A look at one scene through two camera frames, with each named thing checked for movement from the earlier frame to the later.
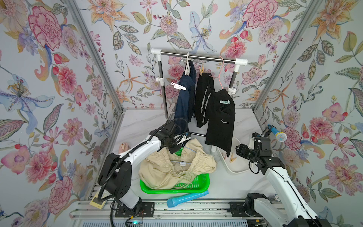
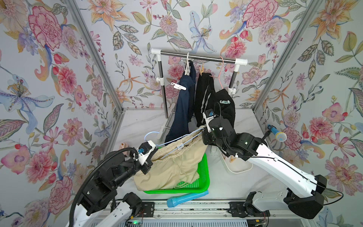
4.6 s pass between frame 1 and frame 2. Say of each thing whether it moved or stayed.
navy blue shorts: stayed
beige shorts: moved
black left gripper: moved
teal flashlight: stayed
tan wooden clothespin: stayed
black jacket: stayed
